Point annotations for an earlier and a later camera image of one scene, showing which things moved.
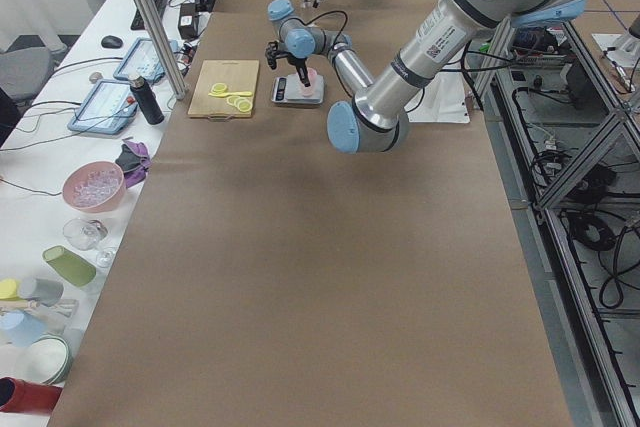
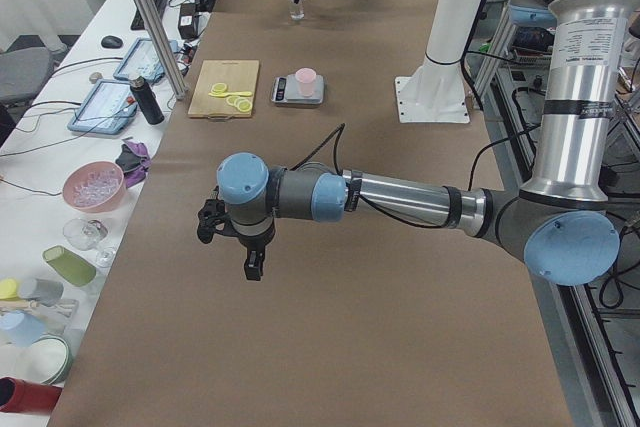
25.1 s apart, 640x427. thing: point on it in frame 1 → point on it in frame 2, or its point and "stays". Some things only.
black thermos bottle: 147,100 stays
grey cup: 43,291 stays
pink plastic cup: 311,73 stays
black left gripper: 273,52 → 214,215
